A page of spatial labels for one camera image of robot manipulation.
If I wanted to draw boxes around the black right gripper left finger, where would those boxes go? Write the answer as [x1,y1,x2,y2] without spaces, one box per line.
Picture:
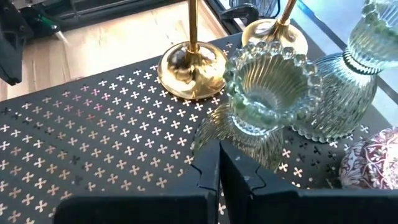
[53,139,222,224]

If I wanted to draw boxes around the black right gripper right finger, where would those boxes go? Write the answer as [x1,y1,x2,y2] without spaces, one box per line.
[219,140,398,224]

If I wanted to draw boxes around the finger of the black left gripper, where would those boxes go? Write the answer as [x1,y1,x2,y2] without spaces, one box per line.
[0,15,34,86]

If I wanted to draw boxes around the clear ribbed glass candle holder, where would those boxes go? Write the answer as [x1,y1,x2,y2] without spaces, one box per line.
[190,40,323,172]
[291,0,398,144]

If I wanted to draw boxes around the patterned ceramic candle bowl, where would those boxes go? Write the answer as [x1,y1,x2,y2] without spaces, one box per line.
[338,126,398,191]

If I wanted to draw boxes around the short brass candlestick holder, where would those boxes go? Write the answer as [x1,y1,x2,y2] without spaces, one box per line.
[157,0,228,101]

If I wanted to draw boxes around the tall brass candlestick holder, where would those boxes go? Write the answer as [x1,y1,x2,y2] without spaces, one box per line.
[241,0,309,56]

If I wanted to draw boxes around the black perforated metal shelf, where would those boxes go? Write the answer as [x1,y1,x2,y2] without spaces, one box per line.
[0,32,398,224]

